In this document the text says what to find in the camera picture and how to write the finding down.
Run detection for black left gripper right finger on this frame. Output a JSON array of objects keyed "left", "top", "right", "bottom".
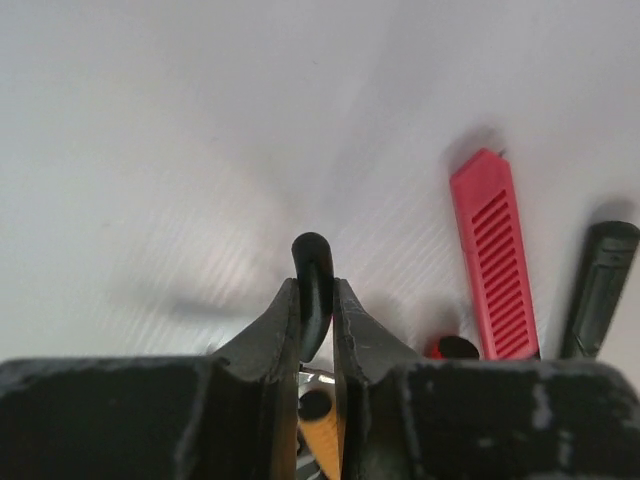
[{"left": 333, "top": 279, "right": 639, "bottom": 479}]

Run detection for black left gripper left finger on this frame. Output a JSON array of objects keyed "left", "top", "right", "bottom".
[{"left": 1, "top": 279, "right": 300, "bottom": 479}]

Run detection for black handled pliers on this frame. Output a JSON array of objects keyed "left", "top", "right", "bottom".
[{"left": 291, "top": 232, "right": 334, "bottom": 363}]

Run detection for yellow black screwdriver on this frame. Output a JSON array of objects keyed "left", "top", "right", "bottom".
[{"left": 423, "top": 335, "right": 480, "bottom": 360}]

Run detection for red utility knife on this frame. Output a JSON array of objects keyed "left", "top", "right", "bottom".
[{"left": 449, "top": 148, "right": 539, "bottom": 360}]

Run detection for orange handled screwdriver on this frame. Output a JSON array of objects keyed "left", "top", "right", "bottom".
[{"left": 298, "top": 389, "right": 341, "bottom": 479}]

